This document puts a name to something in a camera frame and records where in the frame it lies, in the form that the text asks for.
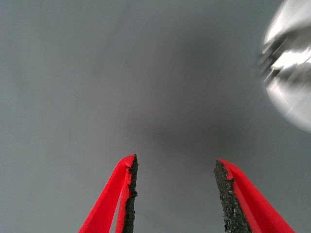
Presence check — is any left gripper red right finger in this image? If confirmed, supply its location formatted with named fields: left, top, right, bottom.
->
left=213, top=159, right=296, bottom=233

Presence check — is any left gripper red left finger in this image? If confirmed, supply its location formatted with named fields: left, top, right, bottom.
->
left=78, top=153, right=139, bottom=233

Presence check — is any dark grey table cloth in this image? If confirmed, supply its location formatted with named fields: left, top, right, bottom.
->
left=0, top=0, right=311, bottom=233

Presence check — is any round metal carrier plate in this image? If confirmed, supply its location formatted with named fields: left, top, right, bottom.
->
left=257, top=0, right=311, bottom=133

